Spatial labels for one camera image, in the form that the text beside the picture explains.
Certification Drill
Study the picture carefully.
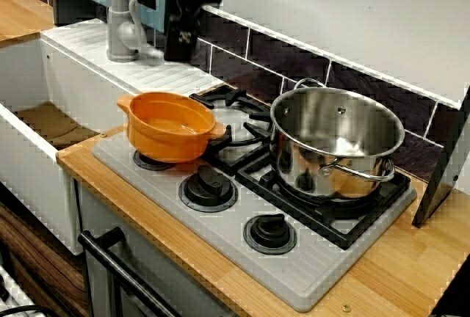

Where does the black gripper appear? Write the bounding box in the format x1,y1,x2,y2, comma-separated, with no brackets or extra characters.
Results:
163,12,202,63

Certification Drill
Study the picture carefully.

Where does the stainless steel pot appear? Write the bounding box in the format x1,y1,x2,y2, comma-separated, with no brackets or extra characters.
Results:
270,77,406,200

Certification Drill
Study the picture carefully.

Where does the orange plastic pot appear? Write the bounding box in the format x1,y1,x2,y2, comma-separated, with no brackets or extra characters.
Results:
116,91,227,164

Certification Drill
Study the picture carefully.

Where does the black stove knob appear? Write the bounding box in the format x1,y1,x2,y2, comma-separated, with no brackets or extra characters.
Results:
132,150,177,172
244,213,297,255
178,165,238,212

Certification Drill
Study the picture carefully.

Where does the grey stove top plate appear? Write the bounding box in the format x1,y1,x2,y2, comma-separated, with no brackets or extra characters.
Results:
90,85,419,313

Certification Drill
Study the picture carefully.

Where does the grey toy faucet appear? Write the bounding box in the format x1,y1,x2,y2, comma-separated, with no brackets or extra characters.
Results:
106,0,165,63

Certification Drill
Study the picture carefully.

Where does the black burner grate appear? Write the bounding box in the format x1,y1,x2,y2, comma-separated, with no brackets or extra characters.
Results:
234,151,412,251
189,87,275,175

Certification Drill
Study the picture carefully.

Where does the dark tile backsplash panel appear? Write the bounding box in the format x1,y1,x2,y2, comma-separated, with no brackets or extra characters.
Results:
194,4,463,182

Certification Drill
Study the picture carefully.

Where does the white toy sink basin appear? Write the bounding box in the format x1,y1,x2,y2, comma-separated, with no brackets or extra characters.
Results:
0,19,225,255

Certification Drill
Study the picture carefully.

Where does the brown cardboard sheet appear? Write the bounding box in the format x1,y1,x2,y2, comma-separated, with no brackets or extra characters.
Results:
14,101,100,149

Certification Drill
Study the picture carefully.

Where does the light wooden countertop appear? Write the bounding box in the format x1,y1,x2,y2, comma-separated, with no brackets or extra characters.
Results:
0,0,56,43
57,81,470,317

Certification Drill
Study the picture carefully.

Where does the white oven door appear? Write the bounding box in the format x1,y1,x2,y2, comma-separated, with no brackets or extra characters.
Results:
79,188,236,317

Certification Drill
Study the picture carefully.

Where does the black side panel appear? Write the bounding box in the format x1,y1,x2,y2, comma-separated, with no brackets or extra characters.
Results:
411,85,470,228

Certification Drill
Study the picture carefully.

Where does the black oven door handle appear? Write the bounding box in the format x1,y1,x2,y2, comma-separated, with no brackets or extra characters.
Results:
78,227,181,317

